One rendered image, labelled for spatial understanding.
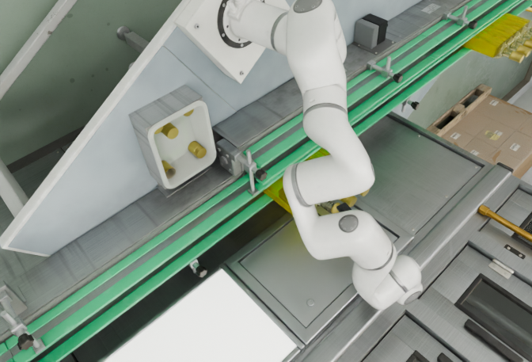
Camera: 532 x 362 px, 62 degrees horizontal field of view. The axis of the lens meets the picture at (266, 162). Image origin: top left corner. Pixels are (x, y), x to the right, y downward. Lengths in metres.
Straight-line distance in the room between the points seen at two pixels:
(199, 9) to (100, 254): 0.66
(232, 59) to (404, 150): 0.81
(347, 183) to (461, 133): 4.56
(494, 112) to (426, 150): 4.02
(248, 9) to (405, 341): 0.93
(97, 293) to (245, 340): 0.39
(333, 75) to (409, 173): 0.86
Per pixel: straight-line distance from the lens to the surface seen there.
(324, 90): 0.84
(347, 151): 0.77
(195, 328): 1.26
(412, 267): 1.06
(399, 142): 1.74
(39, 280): 1.26
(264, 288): 1.28
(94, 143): 1.14
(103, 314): 1.25
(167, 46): 1.12
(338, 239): 0.83
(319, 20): 0.86
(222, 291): 1.30
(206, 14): 1.09
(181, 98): 1.15
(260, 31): 1.04
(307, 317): 1.25
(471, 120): 5.52
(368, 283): 0.98
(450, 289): 1.40
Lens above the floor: 1.63
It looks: 33 degrees down
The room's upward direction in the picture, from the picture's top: 127 degrees clockwise
